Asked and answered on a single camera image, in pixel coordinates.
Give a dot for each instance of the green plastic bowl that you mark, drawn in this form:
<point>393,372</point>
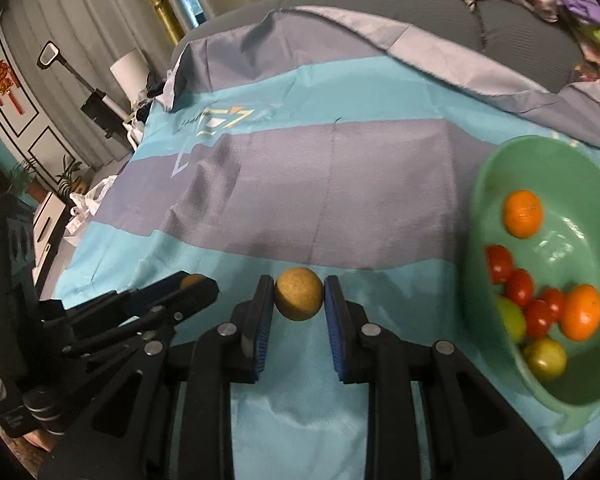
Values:
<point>580,240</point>

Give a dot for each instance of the black stick vacuum cleaner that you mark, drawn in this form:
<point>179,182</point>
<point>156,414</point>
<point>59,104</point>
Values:
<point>97,105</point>

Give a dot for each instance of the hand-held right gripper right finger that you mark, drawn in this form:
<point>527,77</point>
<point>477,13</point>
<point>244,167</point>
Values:
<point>335,335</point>

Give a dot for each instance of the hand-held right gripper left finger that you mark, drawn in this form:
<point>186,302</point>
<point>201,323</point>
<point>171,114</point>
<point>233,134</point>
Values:
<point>260,335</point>

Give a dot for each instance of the white plastic bag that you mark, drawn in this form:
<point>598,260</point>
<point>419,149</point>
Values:
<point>92,197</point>

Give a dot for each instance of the red floral cloth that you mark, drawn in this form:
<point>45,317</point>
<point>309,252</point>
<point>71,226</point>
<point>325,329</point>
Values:
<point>597,67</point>

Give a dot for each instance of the white cabinet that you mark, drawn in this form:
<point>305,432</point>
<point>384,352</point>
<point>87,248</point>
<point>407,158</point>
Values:
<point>50,215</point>

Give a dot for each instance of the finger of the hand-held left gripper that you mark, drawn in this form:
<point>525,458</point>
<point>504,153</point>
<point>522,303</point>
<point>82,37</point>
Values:
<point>150,294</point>
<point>130,332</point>

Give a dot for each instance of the white lamp shade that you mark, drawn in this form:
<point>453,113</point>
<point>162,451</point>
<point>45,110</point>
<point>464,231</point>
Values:
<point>130,72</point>

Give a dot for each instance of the orange mandarin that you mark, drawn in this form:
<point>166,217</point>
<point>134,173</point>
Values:
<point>582,312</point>
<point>523,214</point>

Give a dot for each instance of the potted green plant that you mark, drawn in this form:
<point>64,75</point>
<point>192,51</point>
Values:
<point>22,180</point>
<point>69,175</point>

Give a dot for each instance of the green lime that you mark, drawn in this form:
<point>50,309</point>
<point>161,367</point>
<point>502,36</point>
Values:
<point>511,321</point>

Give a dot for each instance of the small tan round longan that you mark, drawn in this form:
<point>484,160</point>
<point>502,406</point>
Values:
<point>192,281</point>

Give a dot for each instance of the tan round pear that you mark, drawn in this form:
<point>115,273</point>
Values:
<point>300,295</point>

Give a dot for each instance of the red cherry tomato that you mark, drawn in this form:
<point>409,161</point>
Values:
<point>537,319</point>
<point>555,302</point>
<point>520,287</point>
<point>499,264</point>

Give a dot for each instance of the blue and grey striped cloth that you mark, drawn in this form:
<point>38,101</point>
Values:
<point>330,185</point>

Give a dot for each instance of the red knot wall ornament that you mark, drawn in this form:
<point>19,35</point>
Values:
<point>2,82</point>

